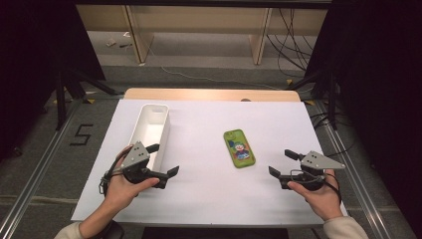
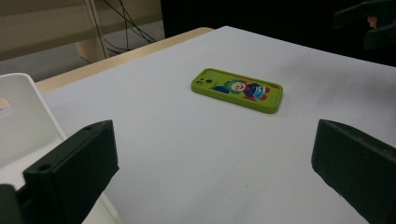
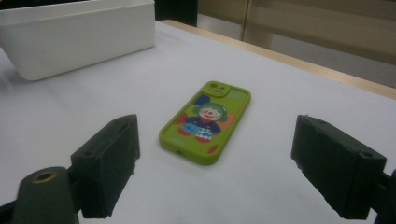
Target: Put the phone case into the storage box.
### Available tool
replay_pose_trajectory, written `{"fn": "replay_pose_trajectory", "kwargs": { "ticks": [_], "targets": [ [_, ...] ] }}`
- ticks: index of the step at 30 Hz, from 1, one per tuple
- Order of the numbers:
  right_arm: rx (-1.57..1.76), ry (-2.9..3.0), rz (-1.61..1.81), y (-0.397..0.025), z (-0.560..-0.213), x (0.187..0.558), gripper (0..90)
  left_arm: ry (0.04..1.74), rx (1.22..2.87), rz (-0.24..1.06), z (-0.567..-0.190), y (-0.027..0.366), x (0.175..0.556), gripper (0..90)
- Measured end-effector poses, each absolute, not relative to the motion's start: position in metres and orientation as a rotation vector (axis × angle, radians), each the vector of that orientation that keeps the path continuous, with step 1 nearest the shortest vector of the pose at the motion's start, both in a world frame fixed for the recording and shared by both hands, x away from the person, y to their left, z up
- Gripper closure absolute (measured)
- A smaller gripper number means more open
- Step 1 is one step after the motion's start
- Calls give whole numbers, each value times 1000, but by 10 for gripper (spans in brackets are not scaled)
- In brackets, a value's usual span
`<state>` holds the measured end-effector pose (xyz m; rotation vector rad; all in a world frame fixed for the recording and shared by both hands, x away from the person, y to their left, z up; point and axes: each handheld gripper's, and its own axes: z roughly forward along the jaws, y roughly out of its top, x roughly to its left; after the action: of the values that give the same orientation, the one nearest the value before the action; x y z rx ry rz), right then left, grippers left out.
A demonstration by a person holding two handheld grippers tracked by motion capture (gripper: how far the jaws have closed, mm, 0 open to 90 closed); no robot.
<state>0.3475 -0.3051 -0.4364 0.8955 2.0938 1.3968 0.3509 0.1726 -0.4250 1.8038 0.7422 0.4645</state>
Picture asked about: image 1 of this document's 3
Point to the black curtain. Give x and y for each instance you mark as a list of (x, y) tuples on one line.
[(33, 66), (381, 83)]

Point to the white table cover sheet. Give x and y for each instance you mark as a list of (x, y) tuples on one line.
[(205, 192)]

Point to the person's right hand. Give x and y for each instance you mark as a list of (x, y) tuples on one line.
[(323, 202)]

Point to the aluminium floor rail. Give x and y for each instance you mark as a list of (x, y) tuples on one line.
[(40, 169), (351, 172)]

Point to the beige wooden shelf unit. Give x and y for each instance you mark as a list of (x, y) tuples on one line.
[(199, 20)]

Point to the yellow tape piece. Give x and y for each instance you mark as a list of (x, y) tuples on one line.
[(91, 101), (310, 102)]

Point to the small white floor scrap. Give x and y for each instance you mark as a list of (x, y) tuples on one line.
[(110, 42)]

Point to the light wooden table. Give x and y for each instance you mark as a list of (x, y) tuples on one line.
[(199, 94)]

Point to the green cartoon phone case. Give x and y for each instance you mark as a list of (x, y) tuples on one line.
[(239, 149)]

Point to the person's left hand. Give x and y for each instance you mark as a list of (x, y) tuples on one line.
[(121, 192)]

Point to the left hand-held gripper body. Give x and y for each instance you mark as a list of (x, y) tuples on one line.
[(134, 156)]

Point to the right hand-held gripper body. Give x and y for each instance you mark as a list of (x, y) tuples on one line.
[(318, 162)]

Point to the black metal stand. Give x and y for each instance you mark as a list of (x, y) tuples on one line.
[(331, 99), (60, 99)]

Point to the small black floor item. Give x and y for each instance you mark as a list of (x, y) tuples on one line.
[(125, 45)]

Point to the white plastic storage box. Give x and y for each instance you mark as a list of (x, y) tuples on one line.
[(151, 127)]

